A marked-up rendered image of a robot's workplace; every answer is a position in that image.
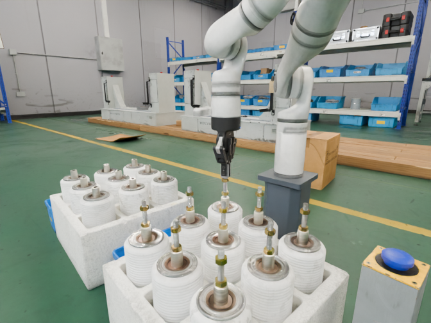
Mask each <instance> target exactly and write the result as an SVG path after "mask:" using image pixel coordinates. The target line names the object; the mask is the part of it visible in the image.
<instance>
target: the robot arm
mask: <svg viewBox="0 0 431 323"><path fill-rule="evenodd" d="M350 1H351V0H302V2H301V4H300V5H299V8H298V11H297V12H296V16H295V18H294V22H293V25H292V29H291V33H290V36H289V40H288V43H287V47H286V50H285V53H284V55H283V58H282V60H281V62H280V65H279V67H278V70H277V72H276V75H275V80H274V83H273V90H274V93H275V95H276V96H277V97H279V98H282V99H297V102H296V104H295V105H293V106H291V107H290V108H288V109H285V110H282V111H280V112H278V114H277V123H276V144H275V164H274V175H275V176H278V177H281V178H287V179H296V178H301V177H303V168H304V161H305V147H306V140H307V126H308V115H309V111H310V101H311V96H312V88H313V83H314V73H313V70H312V68H311V67H306V66H302V65H303V64H304V63H306V62H308V61H309V60H311V59H312V58H313V57H315V56H317V55H318V54H319V53H320V52H321V51H322V50H323V49H324V48H325V47H326V46H327V45H328V44H329V42H330V41H331V39H332V37H333V35H334V33H335V31H336V29H337V27H338V25H339V23H340V21H341V18H342V16H343V14H344V12H345V11H346V9H347V7H348V5H349V3H350ZM288 2H289V0H242V1H241V3H240V4H239V5H238V6H237V7H236V8H234V9H233V10H231V11H229V12H228V13H227V14H226V15H224V16H222V17H221V18H220V19H218V20H217V21H216V22H214V23H213V25H211V27H210V28H209V29H208V31H207V34H206V35H205V40H204V46H205V51H206V52H207V53H208V55H210V56H211V57H213V58H220V59H224V65H223V68H222V69H221V70H217V71H215V72H214V73H213V75H212V101H211V107H209V106H206V107H201V108H194V109H193V116H194V117H203V116H209V115H211V128H212V130H214V131H217V138H216V144H217V145H214V146H213V151H214V154H215V158H216V160H217V163H220V164H221V178H229V177H230V175H231V163H230V162H232V159H233V157H234V153H235V147H236V143H237V139H236V138H235V137H234V131H237V130H240V128H241V96H240V94H241V74H242V71H243V68H244V63H245V60H246V55H247V52H248V41H247V38H246V37H247V36H253V35H256V34H258V33H259V32H261V31H262V30H263V29H264V28H265V27H266V26H267V25H268V24H269V23H270V22H271V21H272V20H273V19H274V18H275V17H276V16H277V15H278V14H279V13H280V12H281V11H282V10H283V8H284V7H285V5H286V4H287V3H288Z"/></svg>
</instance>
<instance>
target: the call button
mask: <svg viewBox="0 0 431 323"><path fill-rule="evenodd" d="M381 257H382V259H383V260H384V263H385V264H386V265H388V266H389V267H391V268H393V269H396V270H409V269H410V268H413V266H414V262H415V260H414V258H413V257H412V256H411V255H410V254H408V253H406V252H405V251H402V250H399V249H395V248H386V249H383V250H382V253H381Z"/></svg>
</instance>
